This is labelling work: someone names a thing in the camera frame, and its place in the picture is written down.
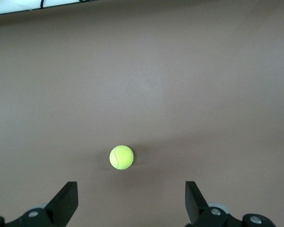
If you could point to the brown table cover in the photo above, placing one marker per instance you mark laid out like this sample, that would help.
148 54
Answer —
142 71

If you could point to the yellow-green tennis ball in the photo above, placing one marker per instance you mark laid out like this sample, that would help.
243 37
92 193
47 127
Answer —
121 157

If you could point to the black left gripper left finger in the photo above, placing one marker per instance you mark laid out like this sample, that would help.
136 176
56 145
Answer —
59 208

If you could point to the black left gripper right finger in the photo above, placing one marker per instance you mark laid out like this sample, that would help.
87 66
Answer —
196 208

